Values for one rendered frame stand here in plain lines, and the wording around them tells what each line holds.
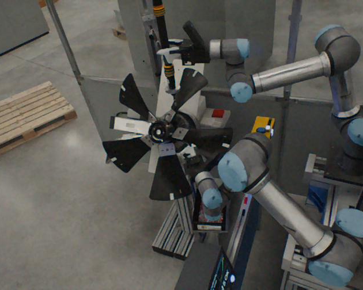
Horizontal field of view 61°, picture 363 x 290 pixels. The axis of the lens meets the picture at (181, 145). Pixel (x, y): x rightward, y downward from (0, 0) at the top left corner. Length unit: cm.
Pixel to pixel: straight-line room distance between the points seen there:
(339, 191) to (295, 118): 74
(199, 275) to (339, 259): 43
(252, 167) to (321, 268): 37
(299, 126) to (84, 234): 192
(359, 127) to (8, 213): 295
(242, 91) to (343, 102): 53
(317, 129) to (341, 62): 108
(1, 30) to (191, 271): 627
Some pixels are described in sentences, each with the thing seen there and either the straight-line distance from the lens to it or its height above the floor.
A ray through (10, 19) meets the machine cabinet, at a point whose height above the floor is 51.
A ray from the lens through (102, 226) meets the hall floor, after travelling 283.
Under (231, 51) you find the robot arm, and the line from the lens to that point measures 126.
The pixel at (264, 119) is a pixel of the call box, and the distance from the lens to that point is 182.
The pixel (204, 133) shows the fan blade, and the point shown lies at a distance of 156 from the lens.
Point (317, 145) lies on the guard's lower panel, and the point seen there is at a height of 63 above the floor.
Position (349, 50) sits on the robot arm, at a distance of 128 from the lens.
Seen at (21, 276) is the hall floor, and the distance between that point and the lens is 291.
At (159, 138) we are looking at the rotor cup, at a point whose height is 120.
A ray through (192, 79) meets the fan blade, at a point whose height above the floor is 140.
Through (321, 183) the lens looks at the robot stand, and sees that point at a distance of 171.
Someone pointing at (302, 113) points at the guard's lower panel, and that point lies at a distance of 221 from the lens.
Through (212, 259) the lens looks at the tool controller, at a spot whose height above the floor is 125.
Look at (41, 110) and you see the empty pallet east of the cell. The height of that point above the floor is 13.
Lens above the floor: 219
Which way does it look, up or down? 41 degrees down
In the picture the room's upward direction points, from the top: 10 degrees counter-clockwise
